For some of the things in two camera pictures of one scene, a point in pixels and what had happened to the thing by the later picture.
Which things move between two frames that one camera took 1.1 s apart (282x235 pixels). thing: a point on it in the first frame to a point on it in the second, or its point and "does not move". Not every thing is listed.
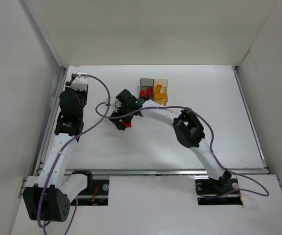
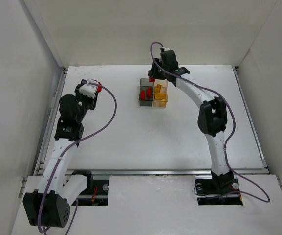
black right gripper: [120, 120] to [156, 72]
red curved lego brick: [149, 91] does not move
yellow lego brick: [160, 96] does not move
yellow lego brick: [158, 88] does not move
